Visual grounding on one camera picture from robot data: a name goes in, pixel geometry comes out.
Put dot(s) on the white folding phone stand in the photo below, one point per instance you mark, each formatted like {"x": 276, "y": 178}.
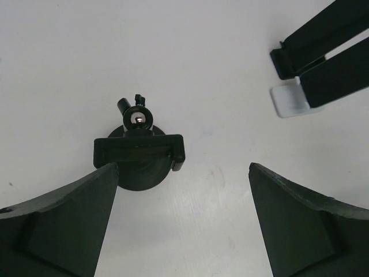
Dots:
{"x": 289, "y": 100}

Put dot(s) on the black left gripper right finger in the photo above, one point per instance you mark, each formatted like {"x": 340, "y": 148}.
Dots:
{"x": 307, "y": 233}

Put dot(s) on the black folding phone stand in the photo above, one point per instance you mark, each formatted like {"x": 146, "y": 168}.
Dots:
{"x": 284, "y": 66}

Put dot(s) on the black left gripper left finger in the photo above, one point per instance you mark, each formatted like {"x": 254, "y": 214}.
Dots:
{"x": 59, "y": 233}

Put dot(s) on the black round-base clamp stand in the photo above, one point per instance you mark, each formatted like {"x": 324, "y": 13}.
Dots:
{"x": 143, "y": 153}

